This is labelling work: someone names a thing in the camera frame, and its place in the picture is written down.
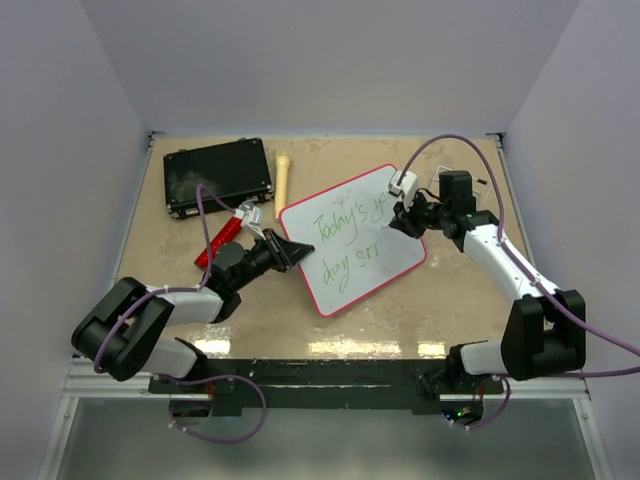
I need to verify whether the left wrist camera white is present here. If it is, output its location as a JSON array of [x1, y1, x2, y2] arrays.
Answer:
[[235, 201, 265, 240]]

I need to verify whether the wire whiteboard stand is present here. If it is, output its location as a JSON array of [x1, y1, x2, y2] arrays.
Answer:
[[429, 165, 493, 204]]

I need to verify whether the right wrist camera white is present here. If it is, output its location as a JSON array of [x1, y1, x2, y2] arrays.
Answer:
[[388, 170, 419, 211]]

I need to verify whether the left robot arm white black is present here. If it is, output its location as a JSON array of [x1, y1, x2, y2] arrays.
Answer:
[[71, 228, 315, 392]]

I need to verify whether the cream toy microphone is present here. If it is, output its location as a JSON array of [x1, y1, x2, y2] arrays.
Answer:
[[274, 151, 292, 221]]

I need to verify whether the aluminium frame rail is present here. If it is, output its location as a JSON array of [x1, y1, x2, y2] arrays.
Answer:
[[37, 132, 166, 480]]

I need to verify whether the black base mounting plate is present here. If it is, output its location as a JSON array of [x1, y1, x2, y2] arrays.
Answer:
[[149, 359, 503, 416]]

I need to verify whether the black hard case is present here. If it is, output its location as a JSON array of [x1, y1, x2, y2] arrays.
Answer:
[[163, 138, 274, 220]]

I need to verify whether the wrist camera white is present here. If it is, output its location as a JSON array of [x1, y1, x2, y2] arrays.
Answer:
[[235, 201, 265, 240], [388, 170, 419, 211]]

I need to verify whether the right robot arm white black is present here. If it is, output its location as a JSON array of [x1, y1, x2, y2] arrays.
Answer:
[[388, 170, 586, 393]]

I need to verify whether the pink framed whiteboard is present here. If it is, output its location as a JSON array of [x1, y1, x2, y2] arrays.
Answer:
[[280, 164, 427, 317]]

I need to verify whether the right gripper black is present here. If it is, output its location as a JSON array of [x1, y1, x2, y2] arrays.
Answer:
[[389, 189, 449, 240]]

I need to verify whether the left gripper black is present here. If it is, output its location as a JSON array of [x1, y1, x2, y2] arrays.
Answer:
[[232, 228, 314, 291]]

